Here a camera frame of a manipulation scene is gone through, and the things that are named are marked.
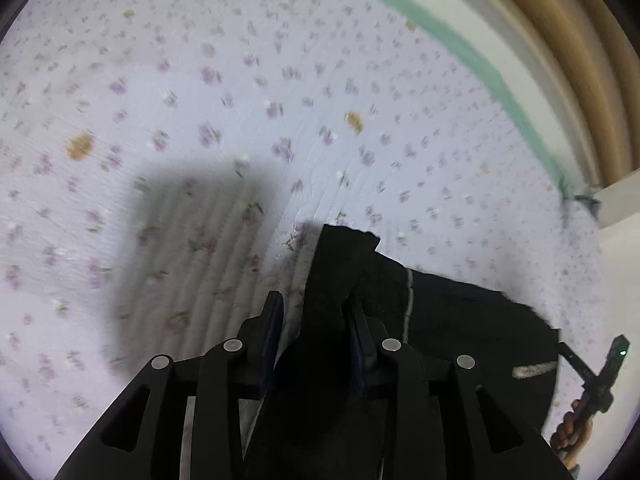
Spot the green bed sheet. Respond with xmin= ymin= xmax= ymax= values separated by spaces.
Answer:
xmin=380 ymin=0 xmax=601 ymax=217

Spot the person right hand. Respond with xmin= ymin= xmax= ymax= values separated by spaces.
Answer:
xmin=550 ymin=399 xmax=593 ymax=469

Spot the black hooded jacket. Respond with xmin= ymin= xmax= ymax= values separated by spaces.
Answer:
xmin=245 ymin=226 xmax=567 ymax=479

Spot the floral quilted bedspread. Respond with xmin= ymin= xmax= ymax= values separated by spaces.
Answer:
xmin=1 ymin=0 xmax=608 ymax=479

